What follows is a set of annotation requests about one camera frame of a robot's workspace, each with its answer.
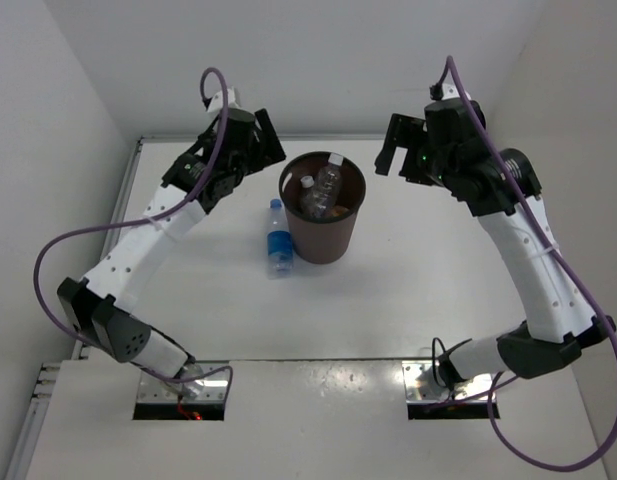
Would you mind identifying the clear plastic bottle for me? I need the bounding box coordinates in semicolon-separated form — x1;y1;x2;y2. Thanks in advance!
313;153;344;218

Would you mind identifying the white label clear bottle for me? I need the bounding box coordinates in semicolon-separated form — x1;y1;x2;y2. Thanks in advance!
299;175;322;218

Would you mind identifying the orange juice bottle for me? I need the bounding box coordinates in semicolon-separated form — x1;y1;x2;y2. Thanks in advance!
330;205;349;218

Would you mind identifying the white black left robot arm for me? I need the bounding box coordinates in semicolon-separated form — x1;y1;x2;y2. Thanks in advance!
57;89;286;386

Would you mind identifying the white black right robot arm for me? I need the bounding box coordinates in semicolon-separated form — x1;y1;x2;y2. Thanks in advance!
375;92;608;389

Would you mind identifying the brown plastic waste bin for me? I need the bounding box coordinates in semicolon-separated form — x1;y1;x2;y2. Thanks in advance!
278;151;367;264

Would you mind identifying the blue label water bottle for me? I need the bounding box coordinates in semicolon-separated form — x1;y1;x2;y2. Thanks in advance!
266;198;294;278

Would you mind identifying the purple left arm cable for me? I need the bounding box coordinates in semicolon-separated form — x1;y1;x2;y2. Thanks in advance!
33;67;234;386

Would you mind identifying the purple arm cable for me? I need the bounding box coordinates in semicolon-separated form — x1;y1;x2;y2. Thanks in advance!
427;55;617;472
33;67;234;386

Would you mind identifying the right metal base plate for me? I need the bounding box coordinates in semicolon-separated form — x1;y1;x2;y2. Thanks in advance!
402;359;492;408

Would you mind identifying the metal base plate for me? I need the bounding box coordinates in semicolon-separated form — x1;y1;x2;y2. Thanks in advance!
402;359;492;408
136;362;233;406

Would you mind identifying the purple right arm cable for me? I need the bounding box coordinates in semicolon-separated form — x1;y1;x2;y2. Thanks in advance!
427;55;617;472

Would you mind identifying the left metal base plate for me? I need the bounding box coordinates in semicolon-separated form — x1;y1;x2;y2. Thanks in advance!
136;362;233;406

